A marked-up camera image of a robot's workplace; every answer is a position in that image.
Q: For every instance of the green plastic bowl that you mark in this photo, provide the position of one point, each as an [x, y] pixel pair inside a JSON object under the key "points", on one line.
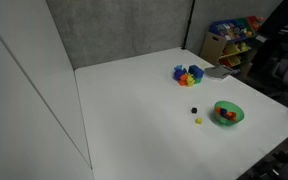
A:
{"points": [[239, 115]]}

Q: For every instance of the yellow toy pieces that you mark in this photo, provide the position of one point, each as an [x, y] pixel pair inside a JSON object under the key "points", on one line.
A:
{"points": [[190, 80]]}

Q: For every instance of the large blue toy box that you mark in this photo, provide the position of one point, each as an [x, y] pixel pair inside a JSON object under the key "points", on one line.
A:
{"points": [[195, 71]]}

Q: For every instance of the green toy block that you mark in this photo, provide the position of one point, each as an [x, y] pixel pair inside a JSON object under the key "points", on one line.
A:
{"points": [[198, 80]]}

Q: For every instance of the light blue toy piece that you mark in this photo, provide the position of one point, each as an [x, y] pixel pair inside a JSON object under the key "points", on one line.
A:
{"points": [[178, 67]]}

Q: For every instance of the orange cube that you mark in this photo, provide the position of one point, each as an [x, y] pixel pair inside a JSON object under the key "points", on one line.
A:
{"points": [[231, 115]]}

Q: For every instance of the small black block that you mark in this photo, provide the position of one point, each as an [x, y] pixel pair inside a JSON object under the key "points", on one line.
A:
{"points": [[194, 110]]}

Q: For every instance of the red cube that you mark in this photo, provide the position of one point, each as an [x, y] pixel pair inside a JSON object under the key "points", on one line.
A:
{"points": [[218, 109]]}

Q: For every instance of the small yellow block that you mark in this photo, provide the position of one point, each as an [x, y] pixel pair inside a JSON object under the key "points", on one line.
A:
{"points": [[198, 121]]}

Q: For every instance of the orange toy piece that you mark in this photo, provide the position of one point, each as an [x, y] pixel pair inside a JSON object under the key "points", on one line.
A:
{"points": [[183, 80]]}

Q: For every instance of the colourful toy bin shelf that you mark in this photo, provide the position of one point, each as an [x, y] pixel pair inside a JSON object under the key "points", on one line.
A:
{"points": [[232, 30]]}

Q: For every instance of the black stand pole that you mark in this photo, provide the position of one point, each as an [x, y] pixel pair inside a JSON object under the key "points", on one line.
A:
{"points": [[188, 25]]}

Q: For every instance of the purple toy block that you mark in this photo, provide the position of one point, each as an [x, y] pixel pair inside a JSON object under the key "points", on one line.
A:
{"points": [[178, 74]]}

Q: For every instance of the dark blue cube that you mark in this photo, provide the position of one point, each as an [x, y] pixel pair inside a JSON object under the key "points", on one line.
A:
{"points": [[223, 112]]}

